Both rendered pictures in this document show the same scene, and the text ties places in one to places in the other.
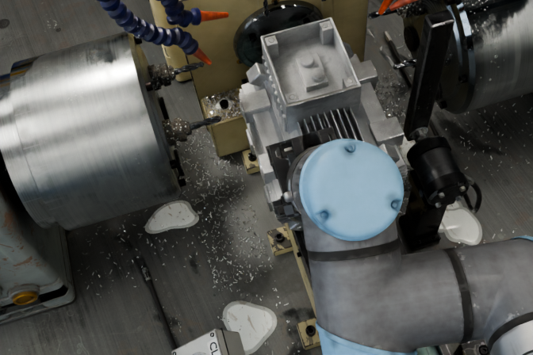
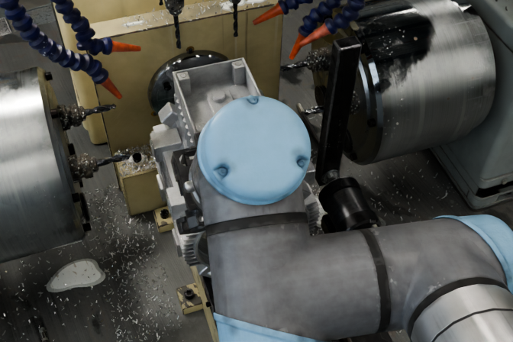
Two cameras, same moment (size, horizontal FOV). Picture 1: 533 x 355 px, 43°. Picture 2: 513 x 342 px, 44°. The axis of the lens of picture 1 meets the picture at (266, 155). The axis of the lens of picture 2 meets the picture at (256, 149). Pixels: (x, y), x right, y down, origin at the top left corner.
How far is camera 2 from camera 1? 0.15 m
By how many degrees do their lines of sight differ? 13
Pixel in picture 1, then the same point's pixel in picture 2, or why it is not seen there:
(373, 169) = (278, 122)
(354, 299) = (257, 273)
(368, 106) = not seen: hidden behind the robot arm
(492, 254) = (408, 229)
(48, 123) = not seen: outside the picture
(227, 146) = (139, 203)
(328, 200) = (227, 153)
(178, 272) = (79, 332)
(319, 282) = (217, 259)
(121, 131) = (20, 156)
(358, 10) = (271, 68)
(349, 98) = not seen: hidden behind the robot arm
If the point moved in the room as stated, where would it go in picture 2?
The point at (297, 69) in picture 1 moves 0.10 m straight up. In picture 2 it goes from (208, 105) to (204, 47)
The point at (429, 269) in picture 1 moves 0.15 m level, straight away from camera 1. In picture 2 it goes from (340, 243) to (397, 105)
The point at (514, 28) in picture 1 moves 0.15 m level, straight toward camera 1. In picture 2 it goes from (417, 72) to (390, 147)
